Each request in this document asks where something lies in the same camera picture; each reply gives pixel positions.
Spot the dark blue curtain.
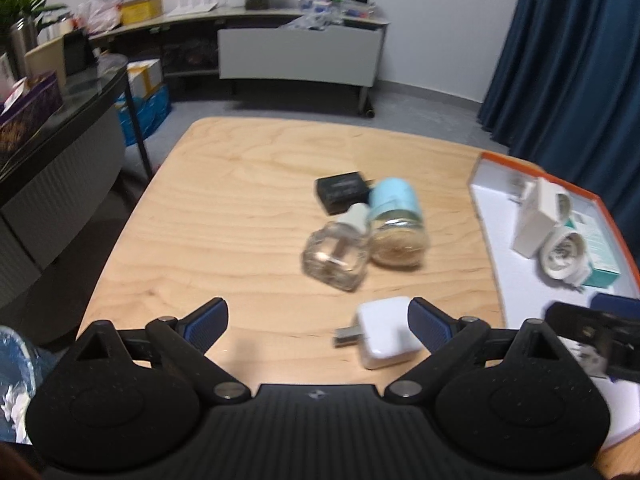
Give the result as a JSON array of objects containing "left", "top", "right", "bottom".
[{"left": 477, "top": 0, "right": 640, "bottom": 221}]

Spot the long white media cabinet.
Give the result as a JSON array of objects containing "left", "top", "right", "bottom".
[{"left": 87, "top": 5, "right": 391, "bottom": 118}]

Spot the clear plastic organizer tray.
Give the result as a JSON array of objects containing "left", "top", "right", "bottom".
[{"left": 300, "top": 0, "right": 381, "bottom": 18}]

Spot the clear crumpled plastic bag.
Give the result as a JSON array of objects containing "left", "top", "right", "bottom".
[{"left": 280, "top": 12, "right": 346, "bottom": 31}]

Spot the black glass-top side table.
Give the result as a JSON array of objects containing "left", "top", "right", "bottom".
[{"left": 0, "top": 55, "right": 153, "bottom": 321}]

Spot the clear liquid refill bottle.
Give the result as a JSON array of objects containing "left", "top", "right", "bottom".
[{"left": 300, "top": 203, "right": 372, "bottom": 292}]

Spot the taped white cardboard box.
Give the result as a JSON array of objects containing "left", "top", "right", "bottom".
[{"left": 125, "top": 58, "right": 165, "bottom": 100}]

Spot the white cabinet drawer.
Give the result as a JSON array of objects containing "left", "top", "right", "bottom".
[{"left": 217, "top": 25, "right": 385, "bottom": 90}]

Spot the glass jar light blue cap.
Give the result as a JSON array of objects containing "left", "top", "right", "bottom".
[{"left": 367, "top": 177, "right": 431, "bottom": 268}]

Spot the leafy green plant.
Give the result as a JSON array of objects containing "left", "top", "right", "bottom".
[{"left": 0, "top": 0, "right": 66, "bottom": 36}]

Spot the white round plug adapter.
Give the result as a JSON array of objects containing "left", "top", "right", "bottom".
[{"left": 537, "top": 230, "right": 593, "bottom": 291}]

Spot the white plug-in heater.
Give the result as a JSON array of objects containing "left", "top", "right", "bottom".
[{"left": 507, "top": 176, "right": 573, "bottom": 259}]

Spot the blue and white plastic bag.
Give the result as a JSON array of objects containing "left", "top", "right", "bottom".
[{"left": 0, "top": 325, "right": 53, "bottom": 446}]

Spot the small black box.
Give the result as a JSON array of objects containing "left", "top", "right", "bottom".
[{"left": 62, "top": 30, "right": 93, "bottom": 77}]

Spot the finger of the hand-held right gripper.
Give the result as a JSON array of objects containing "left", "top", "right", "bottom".
[
  {"left": 591, "top": 294, "right": 640, "bottom": 319},
  {"left": 545, "top": 301, "right": 640, "bottom": 383}
]

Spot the yellow cardboard box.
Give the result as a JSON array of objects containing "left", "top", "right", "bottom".
[{"left": 121, "top": 0, "right": 163, "bottom": 26}]

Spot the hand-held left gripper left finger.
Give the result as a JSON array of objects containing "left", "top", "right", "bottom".
[{"left": 60, "top": 297, "right": 251, "bottom": 403}]

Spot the beige container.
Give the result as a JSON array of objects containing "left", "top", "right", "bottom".
[{"left": 25, "top": 35, "right": 68, "bottom": 86}]

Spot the purple tissue box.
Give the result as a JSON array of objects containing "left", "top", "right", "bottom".
[{"left": 0, "top": 71, "right": 65, "bottom": 161}]

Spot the orange-rimmed white tray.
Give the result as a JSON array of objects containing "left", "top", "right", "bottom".
[{"left": 468, "top": 152, "right": 640, "bottom": 453}]

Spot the teal and white carton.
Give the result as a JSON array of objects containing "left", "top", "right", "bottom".
[{"left": 567, "top": 210, "right": 623, "bottom": 290}]

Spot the white and red plastic bag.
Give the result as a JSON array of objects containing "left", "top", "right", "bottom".
[{"left": 79, "top": 0, "right": 123, "bottom": 33}]

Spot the white cube charger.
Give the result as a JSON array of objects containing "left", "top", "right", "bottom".
[{"left": 334, "top": 296, "right": 423, "bottom": 371}]

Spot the blue wrapped package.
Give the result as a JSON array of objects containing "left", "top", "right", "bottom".
[{"left": 116, "top": 85, "right": 173, "bottom": 148}]

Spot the black cube charger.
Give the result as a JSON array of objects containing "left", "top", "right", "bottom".
[{"left": 315, "top": 171, "right": 376, "bottom": 216}]

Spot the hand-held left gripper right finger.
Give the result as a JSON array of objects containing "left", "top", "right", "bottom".
[{"left": 385, "top": 297, "right": 576, "bottom": 403}]

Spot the stainless steel cup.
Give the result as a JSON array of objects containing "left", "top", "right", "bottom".
[{"left": 7, "top": 17, "right": 40, "bottom": 76}]

